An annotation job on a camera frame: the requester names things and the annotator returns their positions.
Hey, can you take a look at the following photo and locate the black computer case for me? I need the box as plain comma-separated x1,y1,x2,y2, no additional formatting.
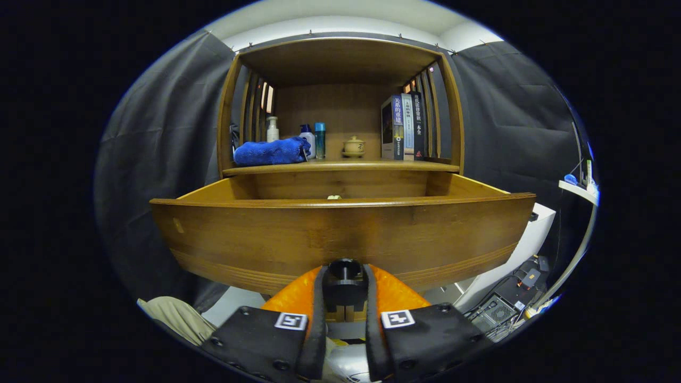
468,255,551,341

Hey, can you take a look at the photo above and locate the black backdrop cloth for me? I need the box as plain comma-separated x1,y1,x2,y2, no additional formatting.
95,29,594,314

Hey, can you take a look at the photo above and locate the book with grey spine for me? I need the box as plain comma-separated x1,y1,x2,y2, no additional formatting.
402,93,416,161

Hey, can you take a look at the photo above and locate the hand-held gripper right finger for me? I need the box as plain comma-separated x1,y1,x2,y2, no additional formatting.
363,263,493,382

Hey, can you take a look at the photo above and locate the blue towel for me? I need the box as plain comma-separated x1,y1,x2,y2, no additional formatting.
233,136,312,167

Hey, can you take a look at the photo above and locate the white box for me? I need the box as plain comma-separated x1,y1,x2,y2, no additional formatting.
452,202,557,312

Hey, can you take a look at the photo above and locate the wooden drawer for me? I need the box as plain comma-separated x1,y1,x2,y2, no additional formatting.
150,173,537,322

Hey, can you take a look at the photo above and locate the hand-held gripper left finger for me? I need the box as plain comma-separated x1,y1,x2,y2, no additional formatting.
201,265,329,382

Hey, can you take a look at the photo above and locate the wooden countertop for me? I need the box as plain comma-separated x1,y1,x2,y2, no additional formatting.
222,158,461,177

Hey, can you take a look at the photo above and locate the wooden cabinet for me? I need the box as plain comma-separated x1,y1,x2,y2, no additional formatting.
217,36,465,179

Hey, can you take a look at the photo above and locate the white side desk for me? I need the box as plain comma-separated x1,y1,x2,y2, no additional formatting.
559,178,600,207

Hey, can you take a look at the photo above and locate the beige lidded tea cup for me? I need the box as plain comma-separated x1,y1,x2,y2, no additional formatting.
342,136,366,159

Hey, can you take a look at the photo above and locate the white plastic bag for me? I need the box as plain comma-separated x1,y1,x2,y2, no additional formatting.
323,336,376,382

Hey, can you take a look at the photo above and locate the book with blue spine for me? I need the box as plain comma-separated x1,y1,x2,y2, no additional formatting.
381,95,405,161

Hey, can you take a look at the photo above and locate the book with black spine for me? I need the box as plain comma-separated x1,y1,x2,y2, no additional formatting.
411,90,426,160

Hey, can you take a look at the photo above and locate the person's leg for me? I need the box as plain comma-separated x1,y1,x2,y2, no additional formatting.
137,296,216,346

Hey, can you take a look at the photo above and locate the white bottle with blue cap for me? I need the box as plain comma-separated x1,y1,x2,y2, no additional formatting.
300,124,317,159

